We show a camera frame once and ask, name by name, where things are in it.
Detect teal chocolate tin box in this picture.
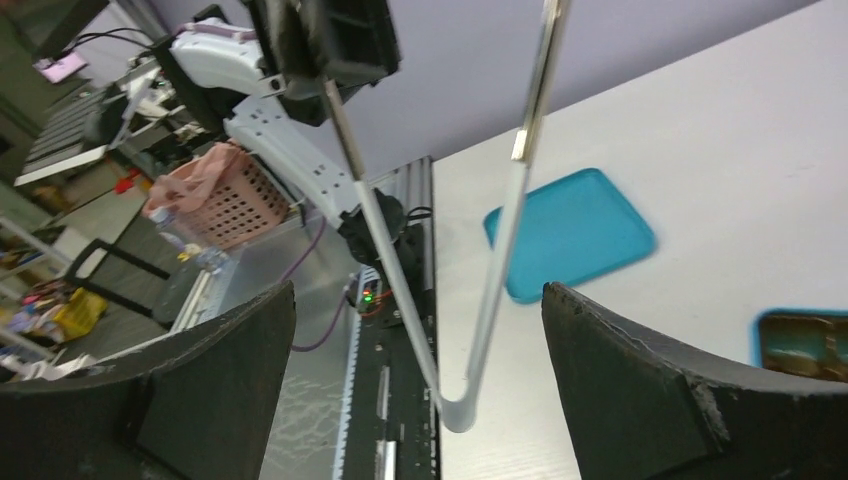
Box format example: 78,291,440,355
751,307,847,383

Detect pink basket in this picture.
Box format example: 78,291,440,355
142,142,290,250

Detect metal tongs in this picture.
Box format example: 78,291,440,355
321,0,571,433

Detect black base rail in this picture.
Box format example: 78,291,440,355
342,218,442,480

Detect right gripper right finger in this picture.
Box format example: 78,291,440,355
541,283,847,479

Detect teal tin lid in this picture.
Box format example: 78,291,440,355
486,168,658,304

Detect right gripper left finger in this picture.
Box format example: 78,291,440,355
1,282,297,479

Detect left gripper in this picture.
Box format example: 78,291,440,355
243,0,402,126

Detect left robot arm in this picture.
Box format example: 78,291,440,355
152,1,423,279

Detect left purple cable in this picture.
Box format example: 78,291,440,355
281,218,352,354

